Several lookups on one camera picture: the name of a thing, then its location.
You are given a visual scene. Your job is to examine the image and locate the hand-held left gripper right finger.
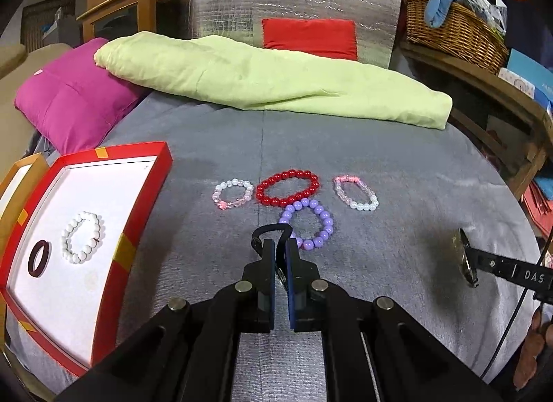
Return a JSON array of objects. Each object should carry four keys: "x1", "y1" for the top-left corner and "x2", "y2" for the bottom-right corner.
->
[{"x1": 285, "y1": 238, "x2": 506, "y2": 402}]

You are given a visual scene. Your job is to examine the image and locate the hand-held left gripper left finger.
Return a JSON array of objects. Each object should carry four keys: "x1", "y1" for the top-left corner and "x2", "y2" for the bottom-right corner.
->
[{"x1": 56, "y1": 239, "x2": 277, "y2": 402}]

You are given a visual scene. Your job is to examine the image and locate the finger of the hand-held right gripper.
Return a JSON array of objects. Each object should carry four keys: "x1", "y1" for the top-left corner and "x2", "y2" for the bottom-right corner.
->
[{"x1": 469, "y1": 247, "x2": 553, "y2": 303}]

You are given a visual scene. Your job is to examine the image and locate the black strap bracelet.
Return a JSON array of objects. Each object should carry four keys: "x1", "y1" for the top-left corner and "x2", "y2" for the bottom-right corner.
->
[{"x1": 251, "y1": 224, "x2": 294, "y2": 293}]

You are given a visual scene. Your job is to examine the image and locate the metal cuff bangle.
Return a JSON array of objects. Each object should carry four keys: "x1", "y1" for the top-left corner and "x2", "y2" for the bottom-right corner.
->
[{"x1": 452, "y1": 229, "x2": 480, "y2": 288}]

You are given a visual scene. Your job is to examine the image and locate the purple bead bracelet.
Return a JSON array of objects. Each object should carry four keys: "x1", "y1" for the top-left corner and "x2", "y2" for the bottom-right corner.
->
[{"x1": 279, "y1": 198, "x2": 335, "y2": 251}]

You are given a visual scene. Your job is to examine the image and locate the red bead bracelet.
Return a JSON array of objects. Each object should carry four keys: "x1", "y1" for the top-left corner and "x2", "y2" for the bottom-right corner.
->
[{"x1": 256, "y1": 169, "x2": 321, "y2": 208}]

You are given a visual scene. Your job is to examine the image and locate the pink and white bead bracelet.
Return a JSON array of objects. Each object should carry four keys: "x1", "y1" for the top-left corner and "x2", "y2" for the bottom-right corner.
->
[{"x1": 212, "y1": 178, "x2": 255, "y2": 211}]

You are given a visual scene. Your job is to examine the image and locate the pink clear bead bracelet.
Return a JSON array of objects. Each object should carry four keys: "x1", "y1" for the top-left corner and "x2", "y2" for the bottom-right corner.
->
[{"x1": 334, "y1": 174, "x2": 380, "y2": 212}]

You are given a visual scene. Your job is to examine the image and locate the red cardboard box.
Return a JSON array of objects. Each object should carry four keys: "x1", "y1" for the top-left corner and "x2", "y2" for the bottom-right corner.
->
[{"x1": 0, "y1": 141, "x2": 174, "y2": 379}]

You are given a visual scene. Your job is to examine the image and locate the dark purple bangle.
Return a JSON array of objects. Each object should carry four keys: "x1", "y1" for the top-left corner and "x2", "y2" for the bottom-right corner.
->
[{"x1": 27, "y1": 239, "x2": 51, "y2": 277}]

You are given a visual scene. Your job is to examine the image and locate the person's right hand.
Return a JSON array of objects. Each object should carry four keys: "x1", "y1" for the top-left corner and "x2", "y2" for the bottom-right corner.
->
[{"x1": 514, "y1": 305, "x2": 551, "y2": 391}]

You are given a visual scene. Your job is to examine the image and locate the grey bed cover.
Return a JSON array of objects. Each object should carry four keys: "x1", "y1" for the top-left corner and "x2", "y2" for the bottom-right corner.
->
[{"x1": 9, "y1": 93, "x2": 543, "y2": 402}]

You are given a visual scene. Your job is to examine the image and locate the blue printed box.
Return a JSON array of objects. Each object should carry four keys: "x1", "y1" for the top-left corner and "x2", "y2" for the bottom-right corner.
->
[{"x1": 503, "y1": 49, "x2": 553, "y2": 115}]

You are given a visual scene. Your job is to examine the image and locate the light green blanket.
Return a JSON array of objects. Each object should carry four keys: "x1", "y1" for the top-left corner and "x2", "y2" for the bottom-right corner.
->
[{"x1": 94, "y1": 35, "x2": 453, "y2": 130}]

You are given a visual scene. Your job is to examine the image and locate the wicker basket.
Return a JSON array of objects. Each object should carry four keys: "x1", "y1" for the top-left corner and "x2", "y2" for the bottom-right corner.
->
[{"x1": 404, "y1": 0, "x2": 510, "y2": 75}]

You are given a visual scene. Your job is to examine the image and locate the red cloth patch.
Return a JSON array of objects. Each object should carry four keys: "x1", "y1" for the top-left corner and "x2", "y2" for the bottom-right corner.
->
[{"x1": 261, "y1": 19, "x2": 358, "y2": 61}]

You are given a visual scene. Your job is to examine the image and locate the orange cardboard box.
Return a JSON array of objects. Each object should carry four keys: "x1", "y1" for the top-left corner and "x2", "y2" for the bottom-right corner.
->
[{"x1": 0, "y1": 152, "x2": 50, "y2": 230}]

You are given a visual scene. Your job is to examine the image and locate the magenta pillow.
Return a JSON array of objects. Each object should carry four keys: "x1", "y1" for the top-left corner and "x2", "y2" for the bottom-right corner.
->
[{"x1": 14, "y1": 37, "x2": 143, "y2": 156}]

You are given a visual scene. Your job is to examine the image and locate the blue cloth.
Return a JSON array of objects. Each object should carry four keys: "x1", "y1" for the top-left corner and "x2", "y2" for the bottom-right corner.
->
[{"x1": 424, "y1": 0, "x2": 465, "y2": 26}]

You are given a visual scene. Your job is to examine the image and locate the woven radiator cover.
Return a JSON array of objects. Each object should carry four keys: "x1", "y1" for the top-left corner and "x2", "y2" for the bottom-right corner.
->
[{"x1": 21, "y1": 0, "x2": 87, "y2": 53}]

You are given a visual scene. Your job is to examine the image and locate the black cable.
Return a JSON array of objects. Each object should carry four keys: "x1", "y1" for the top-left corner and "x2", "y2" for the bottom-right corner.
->
[{"x1": 479, "y1": 236, "x2": 553, "y2": 379}]

